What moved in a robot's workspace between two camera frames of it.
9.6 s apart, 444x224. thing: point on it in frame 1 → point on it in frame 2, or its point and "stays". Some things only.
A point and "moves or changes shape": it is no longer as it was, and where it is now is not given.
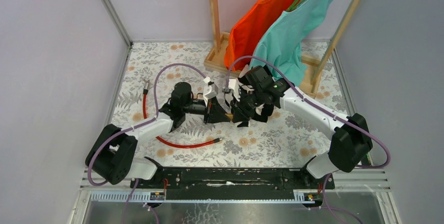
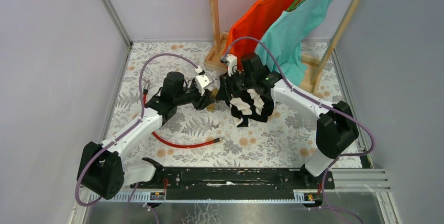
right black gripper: x=241 y=114 → x=226 y=88
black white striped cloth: x=244 y=109 stays
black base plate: x=222 y=183 stays
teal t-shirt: x=279 y=49 stays
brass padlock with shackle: x=230 y=115 moves or changes shape
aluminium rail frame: x=362 y=196 stays
